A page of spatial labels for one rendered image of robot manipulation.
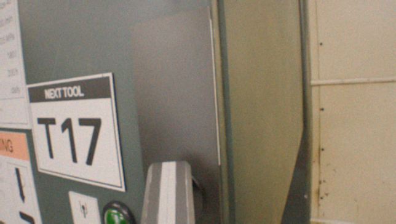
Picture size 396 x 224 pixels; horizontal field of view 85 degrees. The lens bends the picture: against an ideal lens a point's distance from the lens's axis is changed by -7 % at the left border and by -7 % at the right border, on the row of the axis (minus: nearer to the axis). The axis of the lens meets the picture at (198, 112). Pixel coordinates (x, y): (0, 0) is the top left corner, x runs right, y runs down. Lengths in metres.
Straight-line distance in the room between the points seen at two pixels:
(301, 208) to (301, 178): 0.11
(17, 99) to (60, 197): 0.09
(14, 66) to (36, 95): 0.04
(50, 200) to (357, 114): 1.09
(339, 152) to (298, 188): 0.38
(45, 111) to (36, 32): 0.06
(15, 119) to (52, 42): 0.09
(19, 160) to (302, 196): 0.78
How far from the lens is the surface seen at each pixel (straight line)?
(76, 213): 0.20
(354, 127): 1.15
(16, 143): 0.25
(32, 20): 0.21
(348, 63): 1.13
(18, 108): 0.24
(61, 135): 0.19
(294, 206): 0.88
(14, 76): 0.24
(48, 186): 0.23
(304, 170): 0.82
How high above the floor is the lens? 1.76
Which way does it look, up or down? 6 degrees down
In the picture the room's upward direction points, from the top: 4 degrees counter-clockwise
